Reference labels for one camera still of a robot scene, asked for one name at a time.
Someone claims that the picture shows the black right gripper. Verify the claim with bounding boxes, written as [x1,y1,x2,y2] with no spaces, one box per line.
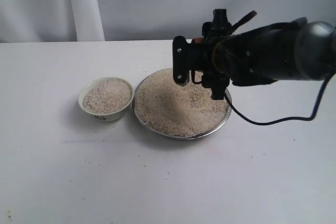
[172,23,302,100]

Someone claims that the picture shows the brown wooden cup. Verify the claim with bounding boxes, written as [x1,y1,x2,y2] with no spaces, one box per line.
[191,37,204,44]

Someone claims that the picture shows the round steel rice plate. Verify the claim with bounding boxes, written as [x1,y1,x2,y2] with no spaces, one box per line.
[132,68,231,140]

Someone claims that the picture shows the white ceramic rice bowl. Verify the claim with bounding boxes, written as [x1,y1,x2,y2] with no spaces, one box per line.
[78,77,134,122]

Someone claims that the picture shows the white backdrop curtain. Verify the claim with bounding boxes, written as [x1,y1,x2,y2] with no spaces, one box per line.
[1,0,335,42]

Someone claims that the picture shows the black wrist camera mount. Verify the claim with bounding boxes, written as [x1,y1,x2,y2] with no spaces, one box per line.
[202,9,257,42]

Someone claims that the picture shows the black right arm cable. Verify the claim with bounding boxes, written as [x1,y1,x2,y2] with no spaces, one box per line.
[224,70,336,126]

